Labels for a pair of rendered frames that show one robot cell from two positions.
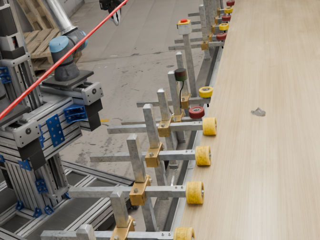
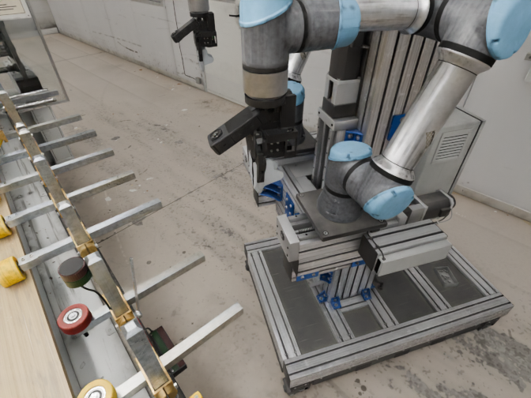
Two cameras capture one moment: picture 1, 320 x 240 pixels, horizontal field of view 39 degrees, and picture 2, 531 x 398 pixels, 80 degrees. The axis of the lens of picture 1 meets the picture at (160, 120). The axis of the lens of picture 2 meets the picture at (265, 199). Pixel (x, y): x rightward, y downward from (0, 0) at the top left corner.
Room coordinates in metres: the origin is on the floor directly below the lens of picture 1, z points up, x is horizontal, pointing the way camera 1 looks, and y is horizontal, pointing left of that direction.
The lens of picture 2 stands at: (2.82, -0.29, 1.72)
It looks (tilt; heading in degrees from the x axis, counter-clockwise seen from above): 39 degrees down; 123
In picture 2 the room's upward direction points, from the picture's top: straight up
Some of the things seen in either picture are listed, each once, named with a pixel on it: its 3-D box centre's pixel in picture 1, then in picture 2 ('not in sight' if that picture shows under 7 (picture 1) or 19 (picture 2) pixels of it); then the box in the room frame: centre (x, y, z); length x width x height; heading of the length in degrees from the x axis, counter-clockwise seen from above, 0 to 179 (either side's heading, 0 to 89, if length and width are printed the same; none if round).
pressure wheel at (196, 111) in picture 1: (197, 118); (79, 324); (2.11, -0.19, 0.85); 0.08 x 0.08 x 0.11
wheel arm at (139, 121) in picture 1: (161, 122); (144, 290); (2.17, 0.00, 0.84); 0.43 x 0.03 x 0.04; 74
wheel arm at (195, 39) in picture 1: (201, 39); not in sight; (3.60, -0.45, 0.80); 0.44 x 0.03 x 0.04; 74
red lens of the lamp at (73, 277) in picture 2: (180, 72); (73, 268); (2.17, -0.15, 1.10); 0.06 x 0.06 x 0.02
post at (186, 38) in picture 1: (190, 67); not in sight; (2.67, -0.24, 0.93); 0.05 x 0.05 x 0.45; 74
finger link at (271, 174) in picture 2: (115, 16); (269, 177); (2.55, 0.14, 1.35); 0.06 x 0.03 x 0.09; 50
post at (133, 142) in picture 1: (143, 189); (50, 181); (1.46, 0.11, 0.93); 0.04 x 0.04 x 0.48; 74
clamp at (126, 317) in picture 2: (178, 119); (118, 309); (2.16, -0.10, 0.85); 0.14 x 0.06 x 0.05; 164
